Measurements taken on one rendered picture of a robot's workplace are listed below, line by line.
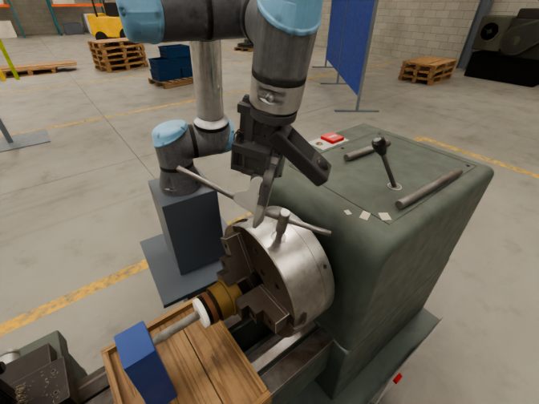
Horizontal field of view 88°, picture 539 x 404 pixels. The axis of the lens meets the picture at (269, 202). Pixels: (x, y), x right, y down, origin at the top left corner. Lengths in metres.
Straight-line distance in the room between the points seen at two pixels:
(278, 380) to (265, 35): 0.77
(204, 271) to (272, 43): 1.00
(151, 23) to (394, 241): 0.56
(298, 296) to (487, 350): 1.73
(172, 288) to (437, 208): 0.94
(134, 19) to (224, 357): 0.76
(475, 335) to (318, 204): 1.72
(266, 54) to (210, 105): 0.57
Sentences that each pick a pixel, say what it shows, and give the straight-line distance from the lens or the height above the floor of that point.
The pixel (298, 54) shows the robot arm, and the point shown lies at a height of 1.61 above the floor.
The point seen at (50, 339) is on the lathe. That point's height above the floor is 0.92.
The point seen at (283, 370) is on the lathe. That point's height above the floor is 0.86.
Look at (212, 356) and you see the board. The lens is 0.87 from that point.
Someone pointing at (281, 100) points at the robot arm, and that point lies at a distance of 0.39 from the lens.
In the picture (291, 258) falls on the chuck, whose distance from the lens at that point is 0.62.
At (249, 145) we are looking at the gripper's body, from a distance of 0.45.
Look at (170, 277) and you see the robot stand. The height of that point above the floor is 0.75.
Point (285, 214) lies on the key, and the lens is 0.56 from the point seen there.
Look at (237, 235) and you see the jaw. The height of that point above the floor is 1.20.
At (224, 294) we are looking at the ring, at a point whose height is 1.12.
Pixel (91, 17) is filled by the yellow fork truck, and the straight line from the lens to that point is 16.25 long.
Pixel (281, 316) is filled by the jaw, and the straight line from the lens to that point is 0.66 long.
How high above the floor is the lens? 1.66
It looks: 36 degrees down
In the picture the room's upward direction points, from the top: straight up
